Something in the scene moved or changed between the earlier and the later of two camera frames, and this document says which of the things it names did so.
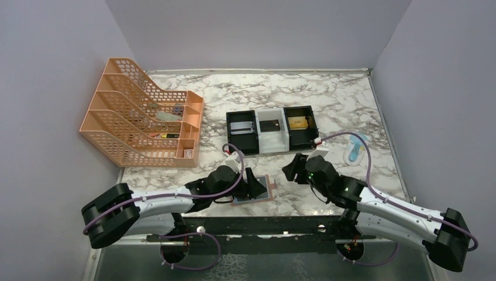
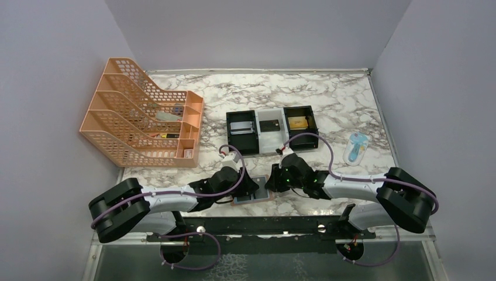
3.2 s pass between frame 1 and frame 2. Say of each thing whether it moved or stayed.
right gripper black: moved
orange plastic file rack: stayed
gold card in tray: stayed
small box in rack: stayed
